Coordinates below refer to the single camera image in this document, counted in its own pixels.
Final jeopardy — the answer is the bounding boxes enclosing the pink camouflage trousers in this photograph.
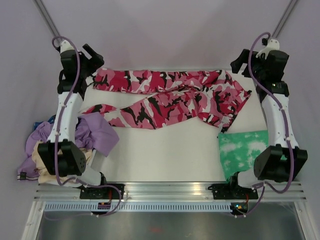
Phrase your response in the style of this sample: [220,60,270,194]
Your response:
[82,68,252,133]

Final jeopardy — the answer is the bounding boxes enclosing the purple trousers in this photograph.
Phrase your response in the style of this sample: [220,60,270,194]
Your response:
[17,113,119,181]

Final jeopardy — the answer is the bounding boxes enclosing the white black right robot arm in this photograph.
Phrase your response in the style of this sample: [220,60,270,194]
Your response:
[227,49,308,198]

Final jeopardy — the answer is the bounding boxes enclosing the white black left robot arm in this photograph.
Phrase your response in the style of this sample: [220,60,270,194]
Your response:
[37,39,109,199]

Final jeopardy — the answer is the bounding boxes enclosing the green white folded trousers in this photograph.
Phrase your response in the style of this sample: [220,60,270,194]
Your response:
[216,129,288,182]

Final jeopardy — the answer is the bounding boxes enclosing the blue white patterned garment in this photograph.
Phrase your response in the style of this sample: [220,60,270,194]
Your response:
[33,114,57,131]

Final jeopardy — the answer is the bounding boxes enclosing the beige garment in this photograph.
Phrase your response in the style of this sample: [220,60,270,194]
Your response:
[31,140,93,184]

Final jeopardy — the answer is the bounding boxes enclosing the aluminium frame rear rail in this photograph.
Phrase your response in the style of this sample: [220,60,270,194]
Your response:
[102,66,232,72]

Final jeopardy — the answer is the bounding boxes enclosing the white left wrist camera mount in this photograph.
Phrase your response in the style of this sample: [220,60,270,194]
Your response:
[59,40,75,54]

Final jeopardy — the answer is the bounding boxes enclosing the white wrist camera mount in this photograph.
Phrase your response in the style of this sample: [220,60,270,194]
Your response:
[255,38,280,59]
[59,40,75,54]

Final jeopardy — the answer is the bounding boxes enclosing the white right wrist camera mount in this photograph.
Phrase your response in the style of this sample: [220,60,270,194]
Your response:
[255,38,280,59]

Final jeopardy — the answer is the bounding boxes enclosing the aluminium frame rear left post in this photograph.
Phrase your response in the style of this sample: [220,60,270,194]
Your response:
[32,0,61,37]

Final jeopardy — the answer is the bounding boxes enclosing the aluminium frame post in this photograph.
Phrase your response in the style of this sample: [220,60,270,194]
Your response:
[32,0,61,37]
[271,0,300,39]

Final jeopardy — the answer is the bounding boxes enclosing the aluminium frame rear right post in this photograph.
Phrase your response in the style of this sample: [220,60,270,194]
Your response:
[271,0,300,39]

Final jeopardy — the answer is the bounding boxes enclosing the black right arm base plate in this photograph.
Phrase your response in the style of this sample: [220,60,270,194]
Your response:
[207,183,259,200]

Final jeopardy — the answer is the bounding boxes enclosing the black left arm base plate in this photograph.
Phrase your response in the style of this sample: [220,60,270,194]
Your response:
[79,183,126,200]

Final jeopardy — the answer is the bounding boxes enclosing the aluminium front rail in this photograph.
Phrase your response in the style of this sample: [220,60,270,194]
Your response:
[33,181,307,202]

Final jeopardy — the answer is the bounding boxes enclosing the white slotted cable duct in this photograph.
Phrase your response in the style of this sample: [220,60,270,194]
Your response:
[44,201,246,213]

